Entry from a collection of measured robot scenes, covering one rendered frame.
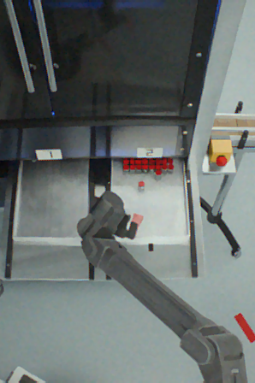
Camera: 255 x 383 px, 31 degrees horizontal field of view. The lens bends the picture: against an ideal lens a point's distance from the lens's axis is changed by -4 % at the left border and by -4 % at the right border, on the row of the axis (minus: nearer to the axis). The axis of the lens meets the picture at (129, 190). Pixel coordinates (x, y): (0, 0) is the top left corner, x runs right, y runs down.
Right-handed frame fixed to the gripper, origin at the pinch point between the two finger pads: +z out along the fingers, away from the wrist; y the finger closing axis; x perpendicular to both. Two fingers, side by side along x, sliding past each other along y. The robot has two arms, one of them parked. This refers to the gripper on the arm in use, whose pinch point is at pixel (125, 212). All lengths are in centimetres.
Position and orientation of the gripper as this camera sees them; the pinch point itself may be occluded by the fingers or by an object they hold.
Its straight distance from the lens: 129.8
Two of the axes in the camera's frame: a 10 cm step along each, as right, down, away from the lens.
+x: -2.4, 9.2, 3.2
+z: 4.6, -1.8, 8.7
